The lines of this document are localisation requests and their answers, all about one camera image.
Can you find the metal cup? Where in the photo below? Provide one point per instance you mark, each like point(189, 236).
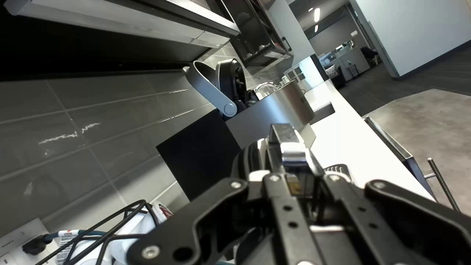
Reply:
point(281, 152)

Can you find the black coffee machine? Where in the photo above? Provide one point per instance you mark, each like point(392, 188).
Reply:
point(202, 154)

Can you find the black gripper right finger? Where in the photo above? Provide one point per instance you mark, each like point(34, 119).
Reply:
point(384, 225)

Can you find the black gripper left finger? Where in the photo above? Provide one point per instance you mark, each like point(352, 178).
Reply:
point(265, 225)

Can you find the wire k-cup carousel holder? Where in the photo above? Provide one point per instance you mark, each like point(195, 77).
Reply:
point(105, 242)

